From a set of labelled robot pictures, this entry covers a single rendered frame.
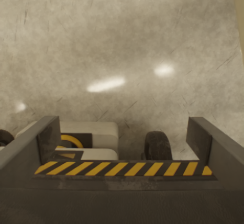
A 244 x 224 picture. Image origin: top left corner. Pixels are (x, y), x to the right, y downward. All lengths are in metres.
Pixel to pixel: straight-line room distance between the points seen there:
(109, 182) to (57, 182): 0.07
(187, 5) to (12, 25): 0.51
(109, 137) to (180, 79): 0.28
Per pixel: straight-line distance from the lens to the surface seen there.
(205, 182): 0.28
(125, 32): 0.52
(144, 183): 0.26
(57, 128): 0.16
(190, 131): 0.17
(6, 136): 0.63
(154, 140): 0.46
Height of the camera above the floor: 0.52
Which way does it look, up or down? 75 degrees down
